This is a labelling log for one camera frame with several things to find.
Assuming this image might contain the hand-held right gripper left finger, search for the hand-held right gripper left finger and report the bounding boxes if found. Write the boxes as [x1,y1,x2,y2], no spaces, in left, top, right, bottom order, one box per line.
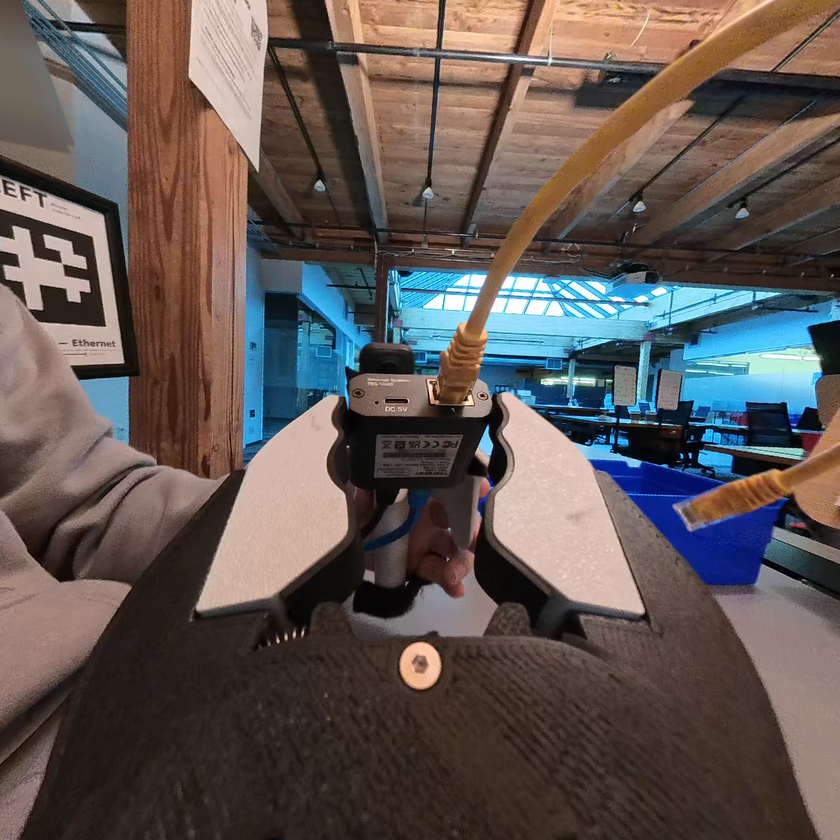
[193,394,367,621]

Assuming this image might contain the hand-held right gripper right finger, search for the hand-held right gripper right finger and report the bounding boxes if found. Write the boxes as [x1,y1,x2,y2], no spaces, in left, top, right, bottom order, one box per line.
[472,391,649,634]

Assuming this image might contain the yellow ethernet cable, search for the yellow ethernet cable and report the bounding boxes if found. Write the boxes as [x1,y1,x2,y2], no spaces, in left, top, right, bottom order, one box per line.
[438,0,840,534]

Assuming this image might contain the black ethernet splitter box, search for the black ethernet splitter box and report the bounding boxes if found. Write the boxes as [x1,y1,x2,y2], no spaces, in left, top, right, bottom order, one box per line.
[346,373,492,492]

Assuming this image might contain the blue ethernet cable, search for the blue ethernet cable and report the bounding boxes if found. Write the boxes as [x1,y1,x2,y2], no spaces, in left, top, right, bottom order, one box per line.
[363,491,431,552]

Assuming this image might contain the person's left hand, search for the person's left hand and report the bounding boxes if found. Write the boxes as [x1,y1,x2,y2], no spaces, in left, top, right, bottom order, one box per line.
[411,496,476,599]

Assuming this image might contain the black office chair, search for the black office chair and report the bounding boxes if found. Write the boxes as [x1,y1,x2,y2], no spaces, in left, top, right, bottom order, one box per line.
[656,400,698,463]
[745,402,798,476]

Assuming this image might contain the blue plastic bin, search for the blue plastic bin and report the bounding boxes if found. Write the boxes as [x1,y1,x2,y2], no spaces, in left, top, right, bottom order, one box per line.
[587,458,788,586]

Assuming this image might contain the ceiling projector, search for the ceiling projector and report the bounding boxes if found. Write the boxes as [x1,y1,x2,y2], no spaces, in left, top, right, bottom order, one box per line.
[605,270,662,298]

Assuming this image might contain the metal ceiling pipe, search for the metal ceiling pipe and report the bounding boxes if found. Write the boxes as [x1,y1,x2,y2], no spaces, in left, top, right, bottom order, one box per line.
[268,37,667,74]

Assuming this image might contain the black framed marker sign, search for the black framed marker sign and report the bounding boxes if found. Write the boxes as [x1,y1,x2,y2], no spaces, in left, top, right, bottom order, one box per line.
[0,156,140,380]

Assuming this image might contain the white paper notice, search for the white paper notice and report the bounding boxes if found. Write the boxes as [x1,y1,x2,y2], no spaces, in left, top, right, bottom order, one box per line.
[189,0,270,173]

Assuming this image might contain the wooden post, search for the wooden post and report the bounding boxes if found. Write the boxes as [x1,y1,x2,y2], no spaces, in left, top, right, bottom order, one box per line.
[126,0,250,479]

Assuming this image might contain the blue wire bundle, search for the blue wire bundle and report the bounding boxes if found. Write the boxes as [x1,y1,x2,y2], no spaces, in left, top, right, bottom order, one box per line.
[23,0,129,129]

